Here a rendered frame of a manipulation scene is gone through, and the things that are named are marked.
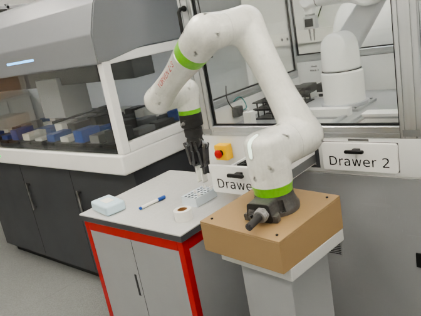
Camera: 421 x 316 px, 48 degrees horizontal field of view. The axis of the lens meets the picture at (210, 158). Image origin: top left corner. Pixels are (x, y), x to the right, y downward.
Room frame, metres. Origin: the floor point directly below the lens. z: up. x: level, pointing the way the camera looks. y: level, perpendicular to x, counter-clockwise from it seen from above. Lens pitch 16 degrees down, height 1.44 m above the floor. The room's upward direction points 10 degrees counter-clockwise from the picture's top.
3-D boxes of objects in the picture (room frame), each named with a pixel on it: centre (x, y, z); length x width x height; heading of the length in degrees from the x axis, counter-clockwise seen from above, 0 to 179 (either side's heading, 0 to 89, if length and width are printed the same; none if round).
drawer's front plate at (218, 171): (1.65, -0.10, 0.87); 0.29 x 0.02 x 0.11; 48
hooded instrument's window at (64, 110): (3.29, 0.72, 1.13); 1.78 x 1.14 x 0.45; 48
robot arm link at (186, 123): (1.86, 0.05, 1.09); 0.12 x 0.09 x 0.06; 136
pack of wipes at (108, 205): (1.92, 0.47, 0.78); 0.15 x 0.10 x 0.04; 36
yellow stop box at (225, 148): (2.10, -0.06, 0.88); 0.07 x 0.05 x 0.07; 48
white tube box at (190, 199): (1.83, 0.07, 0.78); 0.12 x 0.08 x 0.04; 136
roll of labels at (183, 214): (1.66, 0.14, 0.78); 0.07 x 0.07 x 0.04
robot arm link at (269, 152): (1.36, -0.18, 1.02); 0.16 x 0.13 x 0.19; 126
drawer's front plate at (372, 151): (1.67, -0.55, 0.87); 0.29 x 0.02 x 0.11; 48
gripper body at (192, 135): (1.87, 0.05, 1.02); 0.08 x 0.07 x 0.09; 46
